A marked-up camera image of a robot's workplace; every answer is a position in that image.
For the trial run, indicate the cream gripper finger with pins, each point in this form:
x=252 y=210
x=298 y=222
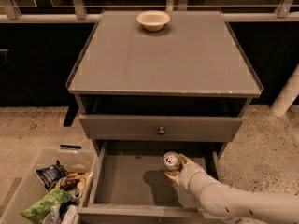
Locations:
x=185 y=160
x=173 y=176

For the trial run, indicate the green snack bag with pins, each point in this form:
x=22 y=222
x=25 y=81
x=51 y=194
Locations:
x=38 y=211

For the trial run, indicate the grey drawer cabinet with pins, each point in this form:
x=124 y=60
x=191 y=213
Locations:
x=193 y=67

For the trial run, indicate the white round post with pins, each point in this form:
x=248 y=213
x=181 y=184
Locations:
x=287 y=95

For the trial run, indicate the dark blue snack bag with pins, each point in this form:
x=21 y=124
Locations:
x=51 y=174

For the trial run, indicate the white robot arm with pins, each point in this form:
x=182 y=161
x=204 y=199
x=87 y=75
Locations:
x=225 y=202

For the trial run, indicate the metal window railing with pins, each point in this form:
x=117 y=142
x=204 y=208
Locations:
x=65 y=11

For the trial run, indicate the grey top drawer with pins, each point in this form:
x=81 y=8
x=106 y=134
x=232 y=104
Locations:
x=134 y=127

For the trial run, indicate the clear plastic bottle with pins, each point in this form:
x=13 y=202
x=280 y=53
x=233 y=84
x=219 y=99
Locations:
x=53 y=217

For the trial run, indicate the round metal drawer knob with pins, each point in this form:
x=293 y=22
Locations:
x=161 y=131

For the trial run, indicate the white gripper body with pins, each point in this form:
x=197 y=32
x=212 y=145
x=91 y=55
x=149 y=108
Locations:
x=192 y=175

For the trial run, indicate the clear plastic storage bin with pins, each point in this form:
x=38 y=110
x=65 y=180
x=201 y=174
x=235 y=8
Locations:
x=31 y=189

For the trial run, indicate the open grey middle drawer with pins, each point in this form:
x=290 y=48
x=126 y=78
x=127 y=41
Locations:
x=130 y=186

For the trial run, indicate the white paper bowl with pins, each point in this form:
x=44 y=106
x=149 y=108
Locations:
x=153 y=20

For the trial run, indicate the green white 7up can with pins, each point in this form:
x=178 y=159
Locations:
x=172 y=161

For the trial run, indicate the brown snack packet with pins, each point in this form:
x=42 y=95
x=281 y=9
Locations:
x=74 y=180

